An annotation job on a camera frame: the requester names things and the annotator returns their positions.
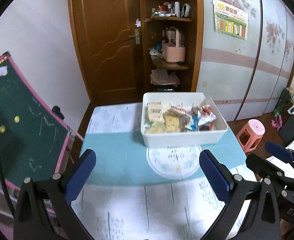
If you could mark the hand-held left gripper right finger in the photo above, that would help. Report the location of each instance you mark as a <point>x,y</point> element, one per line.
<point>214,180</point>

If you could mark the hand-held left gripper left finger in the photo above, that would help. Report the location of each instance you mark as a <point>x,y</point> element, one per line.
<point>79,177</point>

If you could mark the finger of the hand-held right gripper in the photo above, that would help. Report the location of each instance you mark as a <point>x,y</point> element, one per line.
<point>262,165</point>
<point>279,152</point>

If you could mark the white plastic storage bin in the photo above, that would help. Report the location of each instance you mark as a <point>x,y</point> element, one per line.
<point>184,137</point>

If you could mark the blue snack packet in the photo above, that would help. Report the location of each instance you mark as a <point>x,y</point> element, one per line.
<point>193,125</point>

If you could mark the clear nut cluster packet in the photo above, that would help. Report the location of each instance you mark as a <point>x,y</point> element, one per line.
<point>184,122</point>

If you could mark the white red fruit chips bag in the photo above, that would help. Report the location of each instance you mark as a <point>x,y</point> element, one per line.
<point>205,113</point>

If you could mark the labelled yellow pastry bag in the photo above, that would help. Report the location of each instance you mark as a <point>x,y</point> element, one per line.
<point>172,122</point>

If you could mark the beige cracker packet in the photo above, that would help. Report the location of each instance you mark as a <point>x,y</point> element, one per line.
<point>154,111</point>

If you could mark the dark bag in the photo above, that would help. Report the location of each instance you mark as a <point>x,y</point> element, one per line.
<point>288,132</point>

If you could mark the pink plastic toy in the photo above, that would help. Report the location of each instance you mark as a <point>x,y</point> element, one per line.
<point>277,123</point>

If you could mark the pink plastic stool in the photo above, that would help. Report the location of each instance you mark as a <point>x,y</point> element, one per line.
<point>253,127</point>

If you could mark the green cardboard box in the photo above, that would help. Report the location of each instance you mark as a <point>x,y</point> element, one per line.
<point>283,102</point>

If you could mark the black easel knob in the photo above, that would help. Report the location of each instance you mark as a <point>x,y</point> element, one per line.
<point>58,112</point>

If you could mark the floral sliding door wardrobe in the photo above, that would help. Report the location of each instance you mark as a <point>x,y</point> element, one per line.
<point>227,75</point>

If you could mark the black flat object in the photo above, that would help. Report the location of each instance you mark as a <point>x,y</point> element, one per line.
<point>165,89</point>

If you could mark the folded pink cloth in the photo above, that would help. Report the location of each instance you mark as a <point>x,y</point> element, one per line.
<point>164,78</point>

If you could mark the wooden corner shelf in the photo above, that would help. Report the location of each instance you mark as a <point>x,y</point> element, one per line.
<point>172,66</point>

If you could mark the brown wooden door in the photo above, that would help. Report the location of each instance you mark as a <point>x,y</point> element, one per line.
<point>106,42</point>

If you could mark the small toy figure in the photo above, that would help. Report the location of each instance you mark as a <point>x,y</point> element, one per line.
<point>154,52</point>

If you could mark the white door hook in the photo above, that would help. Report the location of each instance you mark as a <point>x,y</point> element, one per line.
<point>138,23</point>

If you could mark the white cylinder bottle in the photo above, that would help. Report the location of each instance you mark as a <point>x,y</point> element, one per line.
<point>177,9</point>

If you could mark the red small toy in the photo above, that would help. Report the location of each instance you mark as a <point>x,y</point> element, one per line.
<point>165,7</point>

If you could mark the green chalkboard pink frame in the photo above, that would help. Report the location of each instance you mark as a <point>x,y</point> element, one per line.
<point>24,130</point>

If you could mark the wall poster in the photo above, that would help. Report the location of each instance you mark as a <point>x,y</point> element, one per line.
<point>230,20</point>

